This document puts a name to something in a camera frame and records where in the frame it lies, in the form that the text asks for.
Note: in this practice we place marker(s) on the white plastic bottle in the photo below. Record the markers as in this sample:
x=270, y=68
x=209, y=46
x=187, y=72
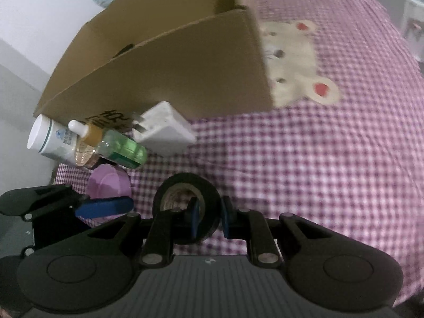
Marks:
x=49, y=139

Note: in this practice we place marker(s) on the pink checkered bear cloth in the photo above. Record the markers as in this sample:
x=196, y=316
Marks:
x=298, y=172

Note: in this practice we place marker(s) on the purple plastic bowl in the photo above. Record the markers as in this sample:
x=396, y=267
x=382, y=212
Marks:
x=107, y=182

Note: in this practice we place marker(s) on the white water dispenser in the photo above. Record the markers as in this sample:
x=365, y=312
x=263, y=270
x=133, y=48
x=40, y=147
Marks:
x=410, y=16

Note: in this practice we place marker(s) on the white power adapter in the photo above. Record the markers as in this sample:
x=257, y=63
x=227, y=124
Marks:
x=162, y=129

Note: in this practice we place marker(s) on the brown cardboard box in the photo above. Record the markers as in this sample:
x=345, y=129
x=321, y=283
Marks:
x=182, y=66

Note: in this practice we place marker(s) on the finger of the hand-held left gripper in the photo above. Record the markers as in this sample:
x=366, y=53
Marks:
x=106, y=205

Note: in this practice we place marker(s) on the black tape roll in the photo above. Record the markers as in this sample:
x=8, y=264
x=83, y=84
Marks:
x=185, y=179

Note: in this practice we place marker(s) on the green dropper bottle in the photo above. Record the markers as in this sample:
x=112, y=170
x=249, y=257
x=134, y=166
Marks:
x=122, y=147

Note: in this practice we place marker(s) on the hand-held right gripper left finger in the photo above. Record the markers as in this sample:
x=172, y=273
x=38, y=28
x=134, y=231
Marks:
x=194, y=215

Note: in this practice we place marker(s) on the gold lid cosmetic jar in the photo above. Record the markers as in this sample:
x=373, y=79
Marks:
x=84, y=157

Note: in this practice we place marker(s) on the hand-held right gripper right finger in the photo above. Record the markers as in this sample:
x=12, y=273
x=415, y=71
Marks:
x=227, y=217

